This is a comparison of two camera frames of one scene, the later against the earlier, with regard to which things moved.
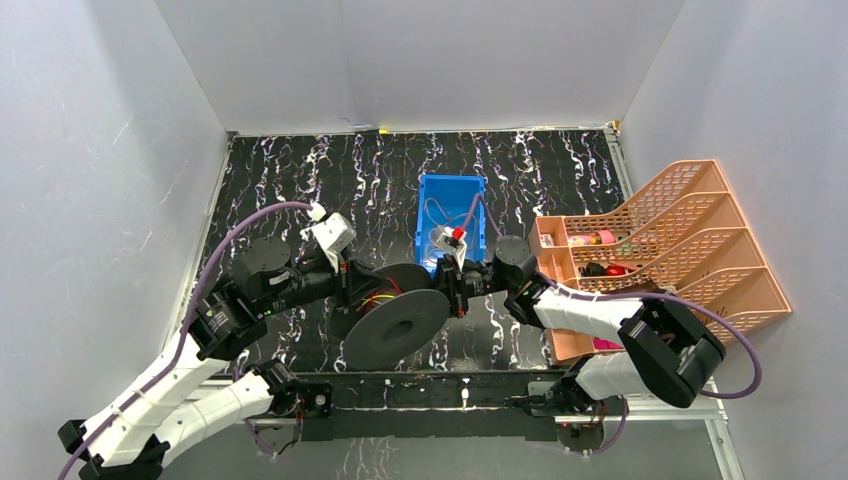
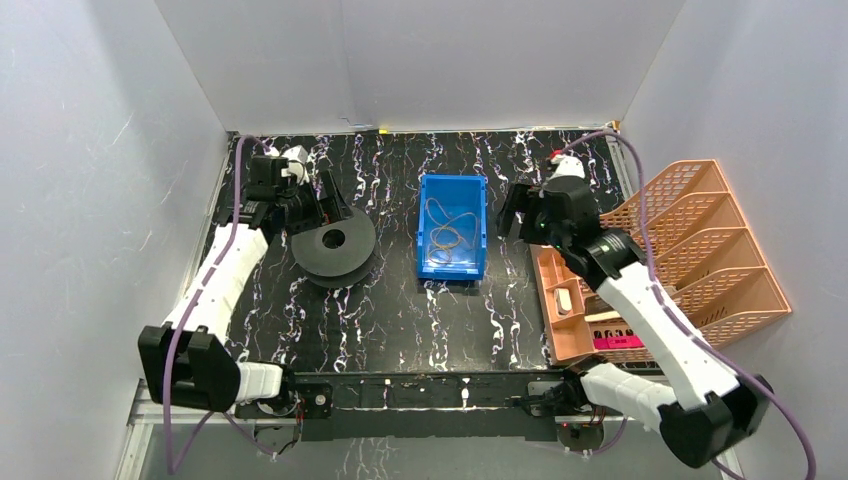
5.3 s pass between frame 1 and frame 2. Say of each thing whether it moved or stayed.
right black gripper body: moved
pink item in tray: stayed
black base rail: stayed
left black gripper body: moved
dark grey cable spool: moved
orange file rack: stayed
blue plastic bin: stayed
